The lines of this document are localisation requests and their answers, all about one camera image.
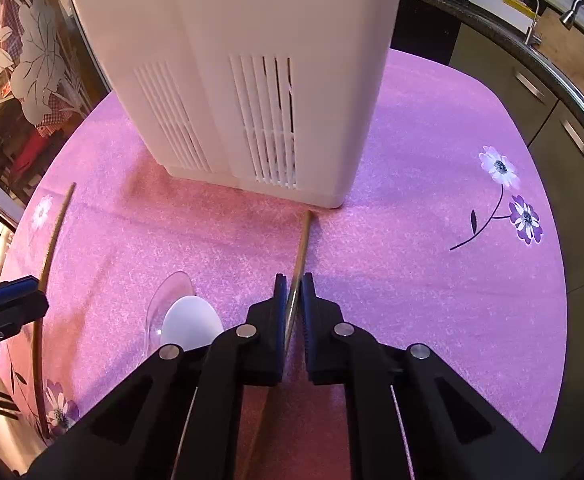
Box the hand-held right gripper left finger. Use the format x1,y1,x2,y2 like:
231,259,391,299
24,274,289,480

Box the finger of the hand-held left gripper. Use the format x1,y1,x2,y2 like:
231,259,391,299
0,291,50,343
0,276,39,312

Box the green lower cabinets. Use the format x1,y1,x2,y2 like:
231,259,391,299
446,20,584,291

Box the dark stone countertop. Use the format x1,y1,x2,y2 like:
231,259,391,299
402,0,584,146

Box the pink floral tablecloth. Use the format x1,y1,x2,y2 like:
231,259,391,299
0,47,567,480

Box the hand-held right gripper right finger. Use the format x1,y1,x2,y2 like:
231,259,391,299
299,272,555,480

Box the wooden cutting board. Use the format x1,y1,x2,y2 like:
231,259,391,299
536,7,584,98

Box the small steel faucet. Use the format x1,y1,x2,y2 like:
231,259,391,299
509,0,543,48

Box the black built-in appliance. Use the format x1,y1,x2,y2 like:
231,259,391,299
389,0,460,66

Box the brown wooden chopstick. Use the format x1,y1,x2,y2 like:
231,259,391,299
32,182,77,438
242,210,313,480

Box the floral etched glass door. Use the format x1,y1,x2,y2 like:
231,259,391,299
0,0,113,211

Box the clear plastic spoon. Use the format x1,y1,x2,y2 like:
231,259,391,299
144,271,196,361

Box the white plastic utensil holder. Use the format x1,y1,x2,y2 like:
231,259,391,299
64,0,405,209

